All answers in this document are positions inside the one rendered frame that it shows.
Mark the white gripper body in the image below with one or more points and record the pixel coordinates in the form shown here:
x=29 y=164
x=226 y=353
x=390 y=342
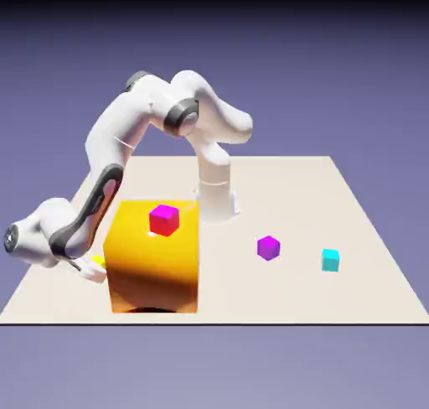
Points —
x=93 y=273

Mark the small purple cube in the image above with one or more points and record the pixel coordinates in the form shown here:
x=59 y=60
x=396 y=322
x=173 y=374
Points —
x=268 y=248

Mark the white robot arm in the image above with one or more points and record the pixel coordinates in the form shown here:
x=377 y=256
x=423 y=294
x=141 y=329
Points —
x=110 y=127

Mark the small red cube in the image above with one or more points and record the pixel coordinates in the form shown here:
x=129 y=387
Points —
x=164 y=221

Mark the large orange box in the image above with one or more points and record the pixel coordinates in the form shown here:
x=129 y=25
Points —
x=154 y=265

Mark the small cyan cube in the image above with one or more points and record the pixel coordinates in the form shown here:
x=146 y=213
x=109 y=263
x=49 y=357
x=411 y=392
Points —
x=330 y=260

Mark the small yellow cube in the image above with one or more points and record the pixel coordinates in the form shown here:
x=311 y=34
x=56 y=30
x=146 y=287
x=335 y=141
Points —
x=98 y=260

